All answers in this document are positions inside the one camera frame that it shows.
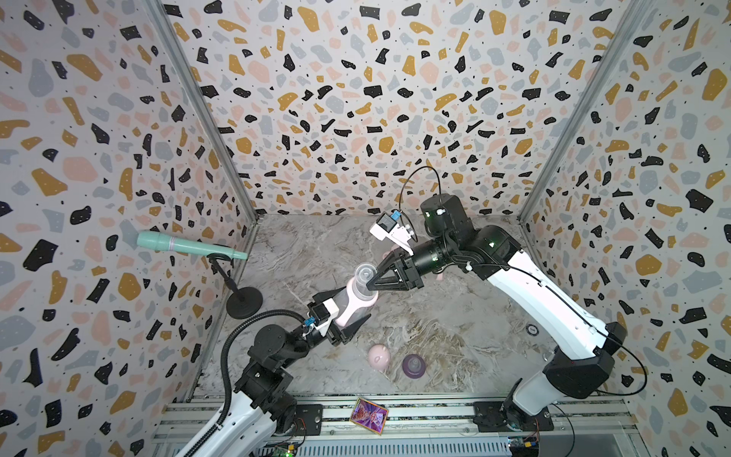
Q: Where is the left corner aluminium post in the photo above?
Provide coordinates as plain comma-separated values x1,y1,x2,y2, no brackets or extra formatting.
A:
143,0,258,226

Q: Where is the clear silicone nipple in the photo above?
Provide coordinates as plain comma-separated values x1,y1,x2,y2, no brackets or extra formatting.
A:
354,263,377,286

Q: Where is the corner aluminium post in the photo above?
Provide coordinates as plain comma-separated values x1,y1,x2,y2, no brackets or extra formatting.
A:
518,0,654,226
143,0,258,226

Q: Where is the pink bottle cap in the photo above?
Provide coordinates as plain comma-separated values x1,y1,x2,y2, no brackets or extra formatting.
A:
367,344,391,372

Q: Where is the right thin black cable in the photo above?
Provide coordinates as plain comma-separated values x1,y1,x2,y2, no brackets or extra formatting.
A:
398,165,444,213

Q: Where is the black corrugated cable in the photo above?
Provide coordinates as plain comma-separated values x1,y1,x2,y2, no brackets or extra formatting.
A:
182,307,306,457

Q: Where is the right corner aluminium post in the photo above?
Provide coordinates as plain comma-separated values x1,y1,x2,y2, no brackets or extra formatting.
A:
518,0,654,226

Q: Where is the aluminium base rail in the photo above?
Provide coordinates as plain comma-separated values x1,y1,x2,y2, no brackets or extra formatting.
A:
153,393,635,457

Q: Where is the black microphone stand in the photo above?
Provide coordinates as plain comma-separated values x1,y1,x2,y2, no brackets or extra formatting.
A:
207,253,264,320

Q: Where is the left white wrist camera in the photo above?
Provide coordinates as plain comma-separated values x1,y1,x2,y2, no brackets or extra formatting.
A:
304,291,340,337

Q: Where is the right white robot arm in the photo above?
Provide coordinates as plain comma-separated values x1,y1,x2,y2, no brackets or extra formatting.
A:
367,193,626,420

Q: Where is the colourful holographic card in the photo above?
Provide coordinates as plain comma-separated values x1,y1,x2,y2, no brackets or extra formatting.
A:
350,398,388,435

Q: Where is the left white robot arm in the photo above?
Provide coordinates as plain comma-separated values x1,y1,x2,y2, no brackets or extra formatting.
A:
178,310,327,456

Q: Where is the mint green microphone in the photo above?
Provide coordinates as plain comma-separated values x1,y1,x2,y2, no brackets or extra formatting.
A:
137,232,249,261

